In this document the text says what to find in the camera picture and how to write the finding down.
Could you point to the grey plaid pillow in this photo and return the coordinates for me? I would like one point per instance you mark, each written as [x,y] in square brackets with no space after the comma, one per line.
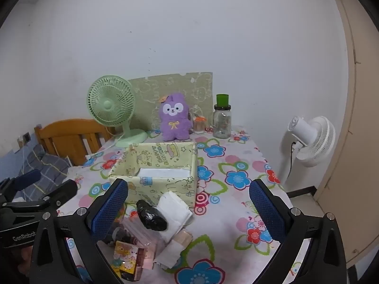
[47,165]

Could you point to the white tissue pack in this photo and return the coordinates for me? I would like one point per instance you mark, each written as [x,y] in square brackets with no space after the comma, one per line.
[174,213]

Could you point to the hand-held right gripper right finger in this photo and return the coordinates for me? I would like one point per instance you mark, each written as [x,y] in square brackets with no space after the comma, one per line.
[265,210]

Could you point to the wall socket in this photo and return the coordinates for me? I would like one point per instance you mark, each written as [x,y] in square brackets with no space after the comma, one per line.
[26,137]

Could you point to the purple plush toy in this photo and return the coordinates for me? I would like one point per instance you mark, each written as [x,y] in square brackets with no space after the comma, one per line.
[174,118]

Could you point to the glass jar with green lid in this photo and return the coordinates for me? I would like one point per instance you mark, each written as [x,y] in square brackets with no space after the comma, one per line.
[222,121]

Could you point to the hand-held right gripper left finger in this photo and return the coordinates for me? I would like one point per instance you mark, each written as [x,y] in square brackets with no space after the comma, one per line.
[109,210]

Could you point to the white standing fan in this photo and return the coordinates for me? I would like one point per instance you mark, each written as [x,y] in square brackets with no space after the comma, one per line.
[314,142]

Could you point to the cartoon tissue pack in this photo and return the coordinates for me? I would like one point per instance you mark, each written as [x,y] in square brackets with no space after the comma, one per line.
[125,257]

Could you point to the green cartoon board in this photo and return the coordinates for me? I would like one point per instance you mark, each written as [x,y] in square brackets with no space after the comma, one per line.
[177,84]

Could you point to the blue bed sheet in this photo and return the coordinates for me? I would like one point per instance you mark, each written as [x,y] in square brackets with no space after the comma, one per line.
[11,165]

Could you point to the small toothpick jar orange lid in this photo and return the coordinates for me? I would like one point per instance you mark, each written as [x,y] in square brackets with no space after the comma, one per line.
[199,125]

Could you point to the wooden bed headboard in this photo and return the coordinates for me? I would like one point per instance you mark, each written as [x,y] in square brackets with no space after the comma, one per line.
[68,136]

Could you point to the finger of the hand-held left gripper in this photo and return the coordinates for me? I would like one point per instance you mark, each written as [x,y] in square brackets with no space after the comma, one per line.
[28,178]
[62,192]

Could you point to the black bag roll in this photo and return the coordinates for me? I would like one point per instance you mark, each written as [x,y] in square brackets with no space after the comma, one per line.
[151,216]

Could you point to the beige wooden door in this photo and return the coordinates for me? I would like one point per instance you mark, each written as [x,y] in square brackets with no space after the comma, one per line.
[355,124]

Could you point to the yellow cartoon storage box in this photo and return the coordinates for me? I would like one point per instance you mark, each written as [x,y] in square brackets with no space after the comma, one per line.
[165,180]

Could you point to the clear plastic packet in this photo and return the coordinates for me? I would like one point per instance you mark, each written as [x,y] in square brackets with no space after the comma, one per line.
[134,227]

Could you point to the small clear lid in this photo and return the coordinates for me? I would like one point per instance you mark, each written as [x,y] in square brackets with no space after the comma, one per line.
[208,129]

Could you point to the green desk fan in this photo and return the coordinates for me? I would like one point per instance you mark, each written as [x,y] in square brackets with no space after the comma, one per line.
[111,103]

